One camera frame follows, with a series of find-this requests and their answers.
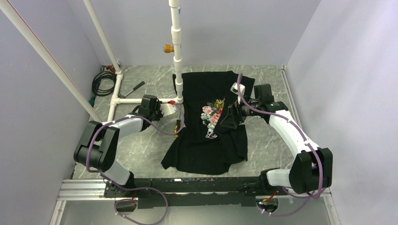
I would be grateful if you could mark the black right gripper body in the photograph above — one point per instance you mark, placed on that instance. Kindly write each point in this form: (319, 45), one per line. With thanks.
(235, 108)

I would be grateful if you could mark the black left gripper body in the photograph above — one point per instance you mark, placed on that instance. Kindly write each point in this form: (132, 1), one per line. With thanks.
(156, 114)

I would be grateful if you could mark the black floral print t-shirt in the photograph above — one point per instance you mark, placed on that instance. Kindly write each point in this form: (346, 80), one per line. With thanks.
(203, 146)

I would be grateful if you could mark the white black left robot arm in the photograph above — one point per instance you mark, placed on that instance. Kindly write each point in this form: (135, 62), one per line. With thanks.
(97, 146)

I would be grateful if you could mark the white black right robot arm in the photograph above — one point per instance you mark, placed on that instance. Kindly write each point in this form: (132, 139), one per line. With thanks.
(312, 166)

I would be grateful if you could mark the orange yellow pipe fitting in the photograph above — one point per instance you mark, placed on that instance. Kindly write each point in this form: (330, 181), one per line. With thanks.
(168, 48)

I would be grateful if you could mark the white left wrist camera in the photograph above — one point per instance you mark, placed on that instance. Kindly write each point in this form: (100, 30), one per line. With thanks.
(170, 107)

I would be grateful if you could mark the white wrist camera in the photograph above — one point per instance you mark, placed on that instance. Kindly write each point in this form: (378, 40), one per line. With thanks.
(237, 88)
(170, 107)

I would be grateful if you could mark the yellow black handled screwdriver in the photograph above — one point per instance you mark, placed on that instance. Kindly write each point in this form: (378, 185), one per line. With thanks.
(177, 127)

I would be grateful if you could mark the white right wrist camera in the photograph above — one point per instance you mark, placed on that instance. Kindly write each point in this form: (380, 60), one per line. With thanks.
(237, 88)

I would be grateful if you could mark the black handled hammer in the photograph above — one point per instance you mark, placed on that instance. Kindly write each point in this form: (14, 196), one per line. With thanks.
(132, 90)

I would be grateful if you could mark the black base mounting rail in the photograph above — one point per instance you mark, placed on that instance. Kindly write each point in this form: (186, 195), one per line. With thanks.
(214, 199)

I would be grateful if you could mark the aluminium extrusion rail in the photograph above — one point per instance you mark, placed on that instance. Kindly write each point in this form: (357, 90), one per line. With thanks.
(98, 189)

